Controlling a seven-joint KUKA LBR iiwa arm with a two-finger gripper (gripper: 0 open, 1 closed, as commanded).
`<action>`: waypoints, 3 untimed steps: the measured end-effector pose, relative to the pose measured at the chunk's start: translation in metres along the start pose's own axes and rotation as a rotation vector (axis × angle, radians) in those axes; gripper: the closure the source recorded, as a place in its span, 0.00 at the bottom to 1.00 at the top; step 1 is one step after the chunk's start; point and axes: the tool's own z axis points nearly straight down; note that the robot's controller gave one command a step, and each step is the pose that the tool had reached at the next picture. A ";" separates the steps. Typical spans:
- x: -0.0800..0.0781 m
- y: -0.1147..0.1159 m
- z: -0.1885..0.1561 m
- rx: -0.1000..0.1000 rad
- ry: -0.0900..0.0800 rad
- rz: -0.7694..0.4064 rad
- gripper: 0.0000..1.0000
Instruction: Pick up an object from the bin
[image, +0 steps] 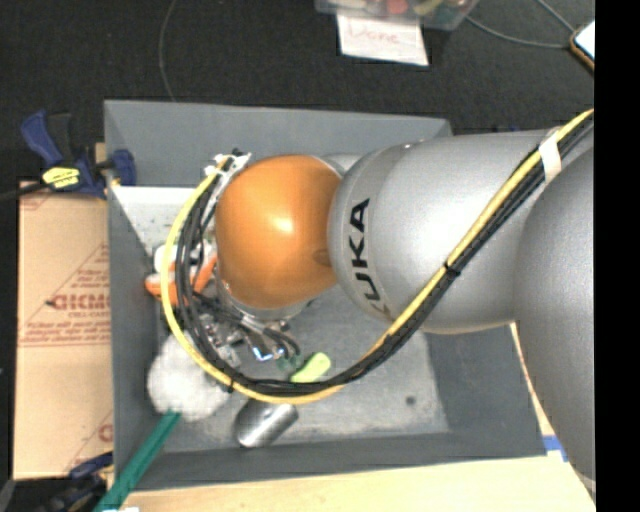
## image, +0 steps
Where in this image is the lime green plastic piece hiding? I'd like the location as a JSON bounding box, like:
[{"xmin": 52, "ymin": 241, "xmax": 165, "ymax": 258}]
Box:
[{"xmin": 290, "ymin": 351, "xmax": 333, "ymax": 384}]

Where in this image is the silver metal can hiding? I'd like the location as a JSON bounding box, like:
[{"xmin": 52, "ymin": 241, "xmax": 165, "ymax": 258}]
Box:
[{"xmin": 233, "ymin": 401, "xmax": 300, "ymax": 449}]

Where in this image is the white fluffy cloth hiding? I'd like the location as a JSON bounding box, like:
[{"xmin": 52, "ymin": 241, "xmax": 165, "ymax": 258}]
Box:
[{"xmin": 146, "ymin": 333, "xmax": 232, "ymax": 422}]

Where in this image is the orange and white toy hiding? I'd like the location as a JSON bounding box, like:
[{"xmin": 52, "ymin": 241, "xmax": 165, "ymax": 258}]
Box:
[{"xmin": 144, "ymin": 243, "xmax": 219, "ymax": 308}]

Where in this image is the grey metal bin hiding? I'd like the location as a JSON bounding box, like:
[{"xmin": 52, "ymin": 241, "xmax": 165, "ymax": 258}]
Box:
[{"xmin": 102, "ymin": 98, "xmax": 551, "ymax": 491}]

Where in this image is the dark green flat block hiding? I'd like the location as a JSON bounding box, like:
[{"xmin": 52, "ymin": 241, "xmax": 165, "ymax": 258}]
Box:
[{"xmin": 92, "ymin": 409, "xmax": 182, "ymax": 512}]

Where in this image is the brown cardboard board red print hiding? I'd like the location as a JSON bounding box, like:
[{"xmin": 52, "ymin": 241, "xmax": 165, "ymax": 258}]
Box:
[{"xmin": 12, "ymin": 180, "xmax": 115, "ymax": 482}]

